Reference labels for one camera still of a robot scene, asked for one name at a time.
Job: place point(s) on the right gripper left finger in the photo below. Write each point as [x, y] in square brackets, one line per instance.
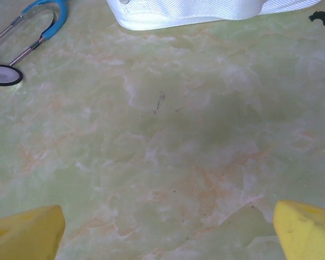
[21, 235]

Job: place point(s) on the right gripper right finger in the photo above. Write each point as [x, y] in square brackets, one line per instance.
[308, 233]

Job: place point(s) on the blue stethoscope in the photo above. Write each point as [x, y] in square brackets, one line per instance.
[52, 29]

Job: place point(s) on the small black curved piece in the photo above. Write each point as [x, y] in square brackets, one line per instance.
[323, 17]

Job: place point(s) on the white zippered case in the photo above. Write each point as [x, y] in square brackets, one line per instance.
[178, 13]

